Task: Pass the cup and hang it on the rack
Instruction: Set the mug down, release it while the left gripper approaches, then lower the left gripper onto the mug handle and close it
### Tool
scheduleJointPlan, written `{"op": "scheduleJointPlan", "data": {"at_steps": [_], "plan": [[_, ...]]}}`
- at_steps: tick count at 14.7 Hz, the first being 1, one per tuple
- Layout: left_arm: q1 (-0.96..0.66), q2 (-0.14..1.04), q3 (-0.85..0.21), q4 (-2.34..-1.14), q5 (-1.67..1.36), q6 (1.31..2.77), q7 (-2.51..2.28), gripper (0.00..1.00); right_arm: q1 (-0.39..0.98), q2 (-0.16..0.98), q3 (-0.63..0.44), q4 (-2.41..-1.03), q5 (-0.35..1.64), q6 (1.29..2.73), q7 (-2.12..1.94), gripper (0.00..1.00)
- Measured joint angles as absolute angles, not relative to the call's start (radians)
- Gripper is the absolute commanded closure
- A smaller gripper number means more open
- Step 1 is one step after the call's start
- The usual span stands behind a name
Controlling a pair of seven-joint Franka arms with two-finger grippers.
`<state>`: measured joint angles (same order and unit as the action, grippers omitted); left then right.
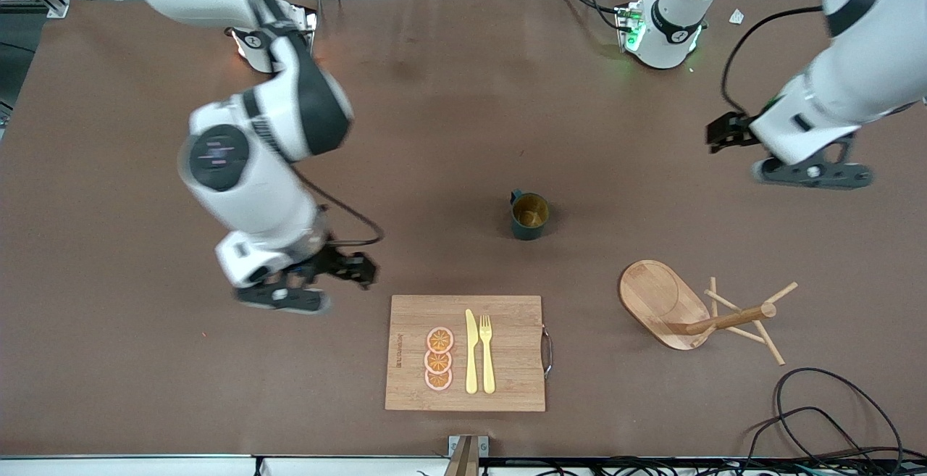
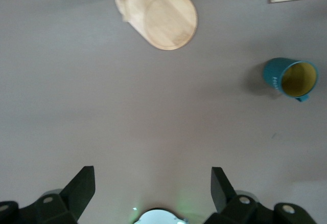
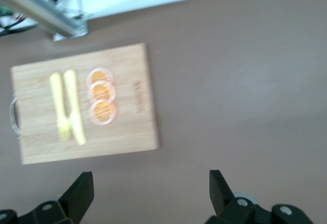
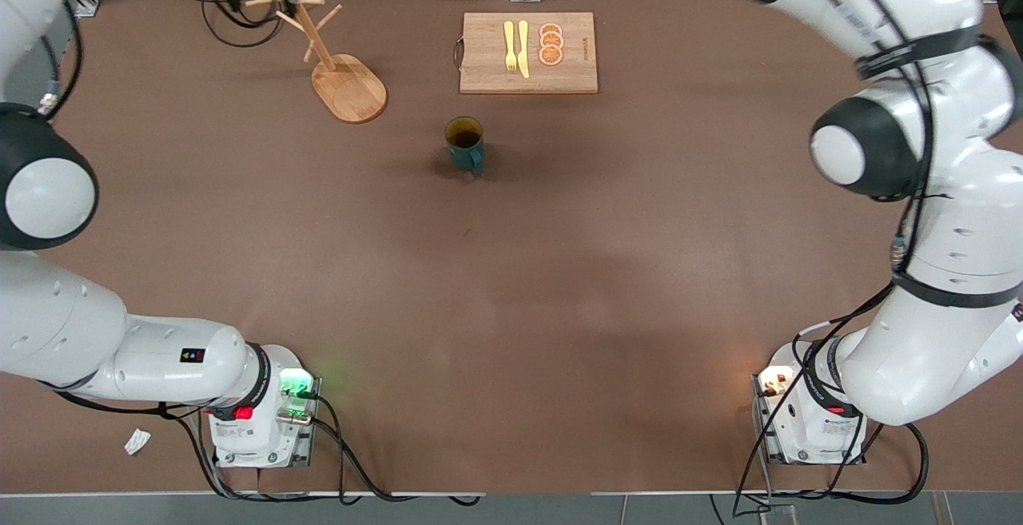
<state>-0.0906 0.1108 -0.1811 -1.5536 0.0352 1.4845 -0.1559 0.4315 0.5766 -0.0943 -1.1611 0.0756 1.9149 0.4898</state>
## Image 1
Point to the brown table cover mat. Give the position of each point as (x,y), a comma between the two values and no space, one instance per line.
(434,135)

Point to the small white paper scrap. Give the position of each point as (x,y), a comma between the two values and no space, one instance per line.
(736,17)

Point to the bamboo cutting board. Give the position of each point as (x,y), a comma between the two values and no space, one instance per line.
(507,389)

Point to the yellow plastic knife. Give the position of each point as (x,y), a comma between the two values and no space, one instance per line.
(471,360)

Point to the dark green mug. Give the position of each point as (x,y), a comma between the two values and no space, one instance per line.
(529,215)

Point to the yellow plastic fork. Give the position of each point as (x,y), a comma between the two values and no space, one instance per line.
(487,367)

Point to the metal bracket with post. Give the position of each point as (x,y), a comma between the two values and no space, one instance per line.
(467,454)

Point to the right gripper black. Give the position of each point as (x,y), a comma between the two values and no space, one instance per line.
(337,263)

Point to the wooden cup rack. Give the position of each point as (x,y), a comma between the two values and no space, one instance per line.
(659,295)

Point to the white table edge rail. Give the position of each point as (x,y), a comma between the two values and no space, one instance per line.
(145,467)

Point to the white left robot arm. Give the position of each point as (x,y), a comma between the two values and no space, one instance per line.
(854,63)

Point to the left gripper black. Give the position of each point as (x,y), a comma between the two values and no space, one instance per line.
(733,132)

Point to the orange slice toy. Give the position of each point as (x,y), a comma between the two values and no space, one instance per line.
(439,340)
(437,361)
(438,380)

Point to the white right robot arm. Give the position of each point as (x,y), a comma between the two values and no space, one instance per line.
(239,193)

